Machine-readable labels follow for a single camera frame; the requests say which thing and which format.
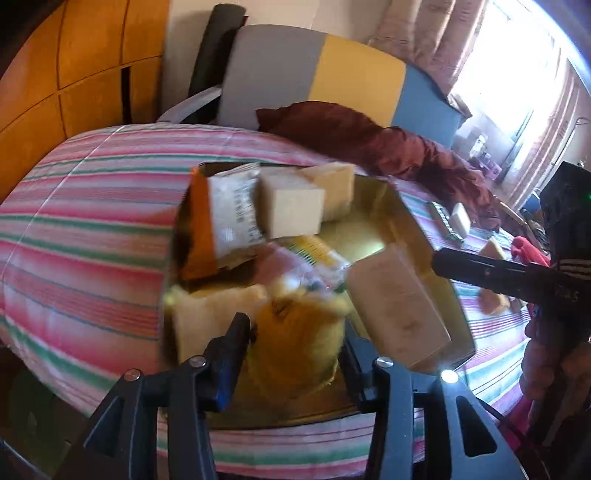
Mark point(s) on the large beige cardboard box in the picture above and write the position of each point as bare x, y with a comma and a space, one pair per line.
397, 309

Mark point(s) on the white printed packet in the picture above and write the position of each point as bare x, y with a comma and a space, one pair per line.
235, 212

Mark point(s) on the grey yellow blue chair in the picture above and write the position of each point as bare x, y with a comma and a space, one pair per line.
351, 69

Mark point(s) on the maroon jacket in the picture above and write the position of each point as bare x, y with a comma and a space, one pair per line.
392, 152

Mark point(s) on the pink patterned curtain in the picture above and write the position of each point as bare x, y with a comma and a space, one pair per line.
425, 41

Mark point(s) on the orange wooden wardrobe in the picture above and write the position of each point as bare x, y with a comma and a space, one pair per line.
60, 74

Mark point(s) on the pink sheer curtain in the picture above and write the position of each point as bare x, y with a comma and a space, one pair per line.
549, 129

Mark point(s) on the yellow plush toy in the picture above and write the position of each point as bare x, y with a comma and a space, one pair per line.
295, 346

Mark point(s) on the black rolled mat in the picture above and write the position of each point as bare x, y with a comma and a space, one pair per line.
214, 50

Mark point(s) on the yellow green snack packet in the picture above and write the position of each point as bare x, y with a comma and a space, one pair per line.
318, 258

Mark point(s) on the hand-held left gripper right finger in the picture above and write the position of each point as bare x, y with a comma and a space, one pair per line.
360, 378

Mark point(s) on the pink green striped blanket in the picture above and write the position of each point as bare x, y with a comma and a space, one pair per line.
83, 230

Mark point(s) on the gold metal tray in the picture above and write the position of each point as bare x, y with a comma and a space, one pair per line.
369, 217

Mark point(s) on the purple box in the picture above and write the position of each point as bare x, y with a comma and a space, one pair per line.
490, 166

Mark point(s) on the red cloth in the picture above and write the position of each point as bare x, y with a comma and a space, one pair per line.
528, 251

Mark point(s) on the bright window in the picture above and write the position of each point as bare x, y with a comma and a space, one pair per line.
508, 60

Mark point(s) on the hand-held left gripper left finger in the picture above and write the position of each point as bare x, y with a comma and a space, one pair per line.
231, 369

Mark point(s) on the person's right hand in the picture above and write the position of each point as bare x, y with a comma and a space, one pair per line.
545, 360

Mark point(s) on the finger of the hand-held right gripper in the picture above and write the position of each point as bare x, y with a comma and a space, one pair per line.
489, 274

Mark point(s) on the green-edged cracker packet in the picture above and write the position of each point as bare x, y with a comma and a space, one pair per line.
445, 221

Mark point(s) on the white soap bar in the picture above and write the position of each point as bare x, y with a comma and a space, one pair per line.
461, 218

